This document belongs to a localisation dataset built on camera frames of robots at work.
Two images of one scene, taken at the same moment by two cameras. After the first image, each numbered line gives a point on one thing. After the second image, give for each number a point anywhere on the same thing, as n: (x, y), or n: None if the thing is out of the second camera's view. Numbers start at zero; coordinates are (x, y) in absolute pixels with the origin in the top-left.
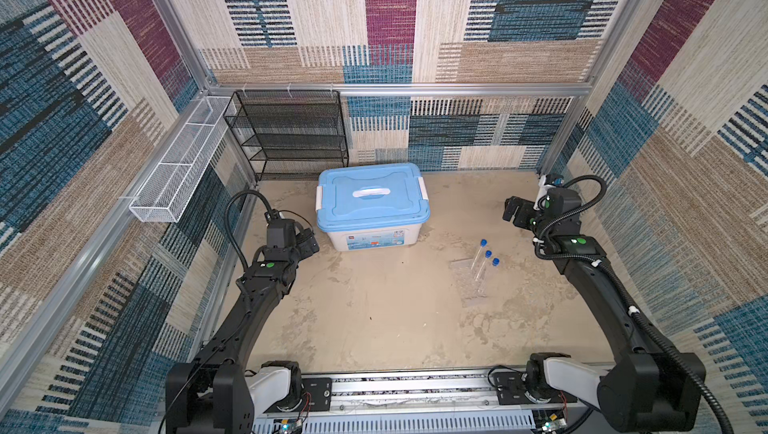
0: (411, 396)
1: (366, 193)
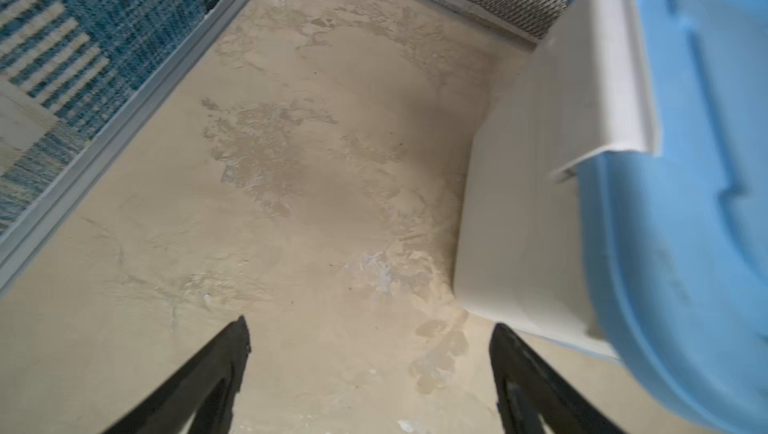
0: None
1: (677, 241)
